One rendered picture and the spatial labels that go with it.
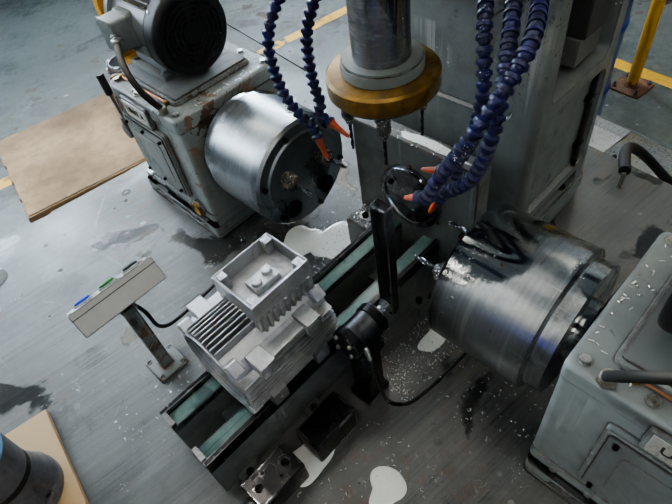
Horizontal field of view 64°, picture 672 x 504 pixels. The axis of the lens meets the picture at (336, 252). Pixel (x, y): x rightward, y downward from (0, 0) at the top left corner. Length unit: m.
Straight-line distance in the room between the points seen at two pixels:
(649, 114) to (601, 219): 1.82
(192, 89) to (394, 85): 0.56
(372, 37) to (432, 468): 0.72
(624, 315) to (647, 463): 0.18
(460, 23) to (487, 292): 0.46
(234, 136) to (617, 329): 0.77
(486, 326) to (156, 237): 0.95
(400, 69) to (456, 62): 0.24
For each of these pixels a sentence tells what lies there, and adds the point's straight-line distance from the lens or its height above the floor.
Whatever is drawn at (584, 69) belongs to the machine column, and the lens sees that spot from 1.13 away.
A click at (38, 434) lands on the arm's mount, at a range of 1.28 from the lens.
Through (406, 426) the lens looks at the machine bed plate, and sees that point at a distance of 1.06.
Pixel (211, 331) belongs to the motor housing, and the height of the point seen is 1.10.
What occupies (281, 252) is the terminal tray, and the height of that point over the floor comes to 1.12.
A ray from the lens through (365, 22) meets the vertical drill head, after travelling 0.80.
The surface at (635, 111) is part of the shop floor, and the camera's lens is 3.20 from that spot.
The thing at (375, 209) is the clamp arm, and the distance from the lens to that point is 0.76.
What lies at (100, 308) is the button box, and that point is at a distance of 1.02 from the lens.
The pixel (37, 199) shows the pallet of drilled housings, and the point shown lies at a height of 0.15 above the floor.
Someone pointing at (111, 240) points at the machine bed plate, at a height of 0.80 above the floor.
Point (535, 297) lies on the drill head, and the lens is 0.80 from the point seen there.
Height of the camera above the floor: 1.78
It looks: 49 degrees down
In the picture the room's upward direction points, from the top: 11 degrees counter-clockwise
